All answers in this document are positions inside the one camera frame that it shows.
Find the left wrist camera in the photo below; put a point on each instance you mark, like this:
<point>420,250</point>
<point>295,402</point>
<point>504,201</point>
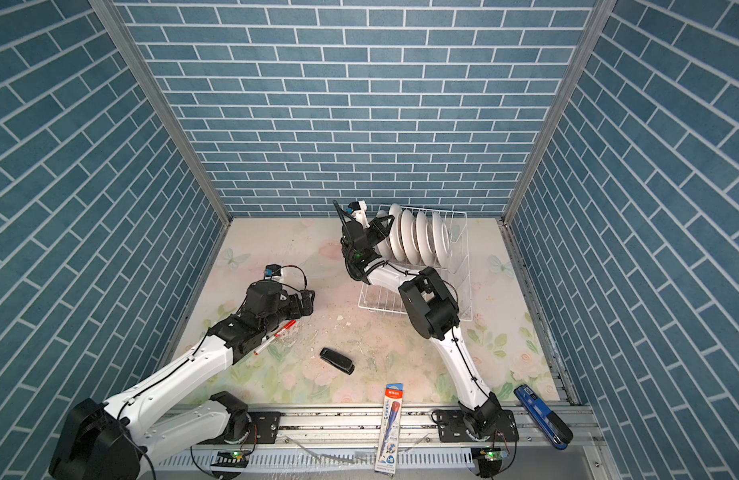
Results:
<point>273,272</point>

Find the red and white marker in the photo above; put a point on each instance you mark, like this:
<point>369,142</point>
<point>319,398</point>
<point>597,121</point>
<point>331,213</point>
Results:
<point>277,334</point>

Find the aluminium front rail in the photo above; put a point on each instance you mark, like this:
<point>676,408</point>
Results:
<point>316,427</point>

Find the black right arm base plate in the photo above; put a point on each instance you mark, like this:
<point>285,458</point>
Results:
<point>452,429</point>

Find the blue and black handheld tool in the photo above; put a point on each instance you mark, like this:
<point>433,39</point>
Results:
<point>554,428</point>

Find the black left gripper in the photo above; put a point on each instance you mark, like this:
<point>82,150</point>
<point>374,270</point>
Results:
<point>308,305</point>

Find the white wire dish rack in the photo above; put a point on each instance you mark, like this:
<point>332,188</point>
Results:
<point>458,276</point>

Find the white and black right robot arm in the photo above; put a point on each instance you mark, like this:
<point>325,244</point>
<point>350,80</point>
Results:
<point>432,309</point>

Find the black stapler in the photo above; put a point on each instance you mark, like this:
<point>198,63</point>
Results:
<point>337,360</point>

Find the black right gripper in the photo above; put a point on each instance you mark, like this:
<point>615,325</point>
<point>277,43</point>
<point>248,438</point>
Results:
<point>379,230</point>

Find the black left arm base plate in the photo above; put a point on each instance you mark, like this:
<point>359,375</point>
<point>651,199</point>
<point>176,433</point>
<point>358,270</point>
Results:
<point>264,427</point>

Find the blue striped white plate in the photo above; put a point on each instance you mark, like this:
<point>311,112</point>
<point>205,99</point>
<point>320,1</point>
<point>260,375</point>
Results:
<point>384,248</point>

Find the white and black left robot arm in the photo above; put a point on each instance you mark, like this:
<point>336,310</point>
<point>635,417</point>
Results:
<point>117,438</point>

